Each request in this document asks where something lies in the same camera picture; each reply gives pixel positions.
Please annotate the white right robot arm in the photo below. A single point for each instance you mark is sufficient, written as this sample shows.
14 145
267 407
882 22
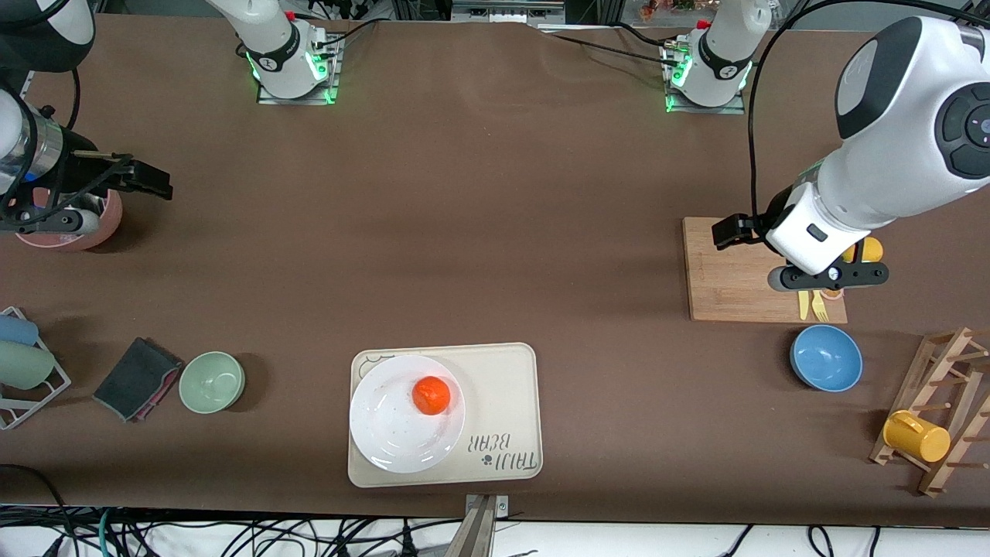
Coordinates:
271 46

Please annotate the wooden cutting board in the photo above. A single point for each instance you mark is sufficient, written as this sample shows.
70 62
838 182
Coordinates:
719 286

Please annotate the wooden mug rack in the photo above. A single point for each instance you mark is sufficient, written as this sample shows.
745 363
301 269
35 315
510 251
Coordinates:
947 363

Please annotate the toy orange slice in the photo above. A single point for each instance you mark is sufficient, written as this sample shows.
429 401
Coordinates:
833 295

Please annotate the orange fruit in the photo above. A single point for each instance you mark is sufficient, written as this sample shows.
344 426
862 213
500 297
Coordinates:
431 396

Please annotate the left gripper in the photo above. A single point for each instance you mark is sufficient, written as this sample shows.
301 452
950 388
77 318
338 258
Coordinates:
756 224

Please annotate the pink folded cloth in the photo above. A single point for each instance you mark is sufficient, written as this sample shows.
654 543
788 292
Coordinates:
164 387

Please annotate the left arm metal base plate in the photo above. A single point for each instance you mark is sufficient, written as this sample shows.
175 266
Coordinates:
739 107

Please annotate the pale green cup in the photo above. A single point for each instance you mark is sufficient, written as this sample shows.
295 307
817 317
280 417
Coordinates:
23 365

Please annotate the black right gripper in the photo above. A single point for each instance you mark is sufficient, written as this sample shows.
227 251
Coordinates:
77 165

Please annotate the yellow mug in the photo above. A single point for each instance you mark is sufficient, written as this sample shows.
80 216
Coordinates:
916 437

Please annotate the blue bowl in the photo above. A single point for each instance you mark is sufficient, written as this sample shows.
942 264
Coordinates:
826 358

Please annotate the yellow plastic fork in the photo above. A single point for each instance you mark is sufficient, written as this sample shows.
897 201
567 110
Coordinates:
819 309

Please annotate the beige bear print tray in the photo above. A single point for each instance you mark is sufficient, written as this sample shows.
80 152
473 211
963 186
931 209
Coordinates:
503 387

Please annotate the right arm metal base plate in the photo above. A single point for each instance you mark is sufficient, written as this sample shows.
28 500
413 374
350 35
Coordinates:
334 77

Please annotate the pale green bowl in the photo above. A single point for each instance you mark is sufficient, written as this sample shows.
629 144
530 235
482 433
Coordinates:
212 382

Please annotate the dark grey folded cloth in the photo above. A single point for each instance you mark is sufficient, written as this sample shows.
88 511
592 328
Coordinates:
131 375

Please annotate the pink bowl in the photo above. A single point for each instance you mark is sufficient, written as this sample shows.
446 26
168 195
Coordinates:
110 220

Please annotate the blue cup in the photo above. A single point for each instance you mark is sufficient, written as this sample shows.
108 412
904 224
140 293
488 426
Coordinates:
17 329

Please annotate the yellow lemon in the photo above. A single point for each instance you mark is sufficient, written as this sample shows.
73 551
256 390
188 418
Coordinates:
872 249

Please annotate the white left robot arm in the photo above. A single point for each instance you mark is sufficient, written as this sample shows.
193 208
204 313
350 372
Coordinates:
905 116

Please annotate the metal bracket with post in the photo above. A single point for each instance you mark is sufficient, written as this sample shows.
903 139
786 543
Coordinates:
481 530

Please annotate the yellow plastic knife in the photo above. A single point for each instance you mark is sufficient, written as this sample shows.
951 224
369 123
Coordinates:
803 306

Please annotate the white round plate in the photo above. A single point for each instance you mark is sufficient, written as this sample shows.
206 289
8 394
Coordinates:
390 433

